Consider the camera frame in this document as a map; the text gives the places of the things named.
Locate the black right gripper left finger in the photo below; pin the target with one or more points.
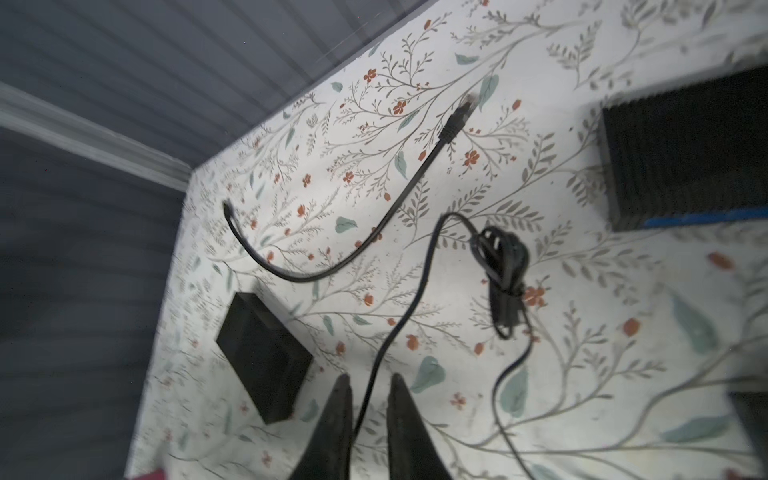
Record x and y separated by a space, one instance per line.
327 455

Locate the blue black network switch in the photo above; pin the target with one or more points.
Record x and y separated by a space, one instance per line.
692 155

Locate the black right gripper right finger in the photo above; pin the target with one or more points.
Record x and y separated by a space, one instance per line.
411 452

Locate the pink tape roll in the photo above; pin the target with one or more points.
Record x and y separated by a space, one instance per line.
157 474

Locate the black power adapter with cord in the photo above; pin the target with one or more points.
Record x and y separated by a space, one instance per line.
503 257

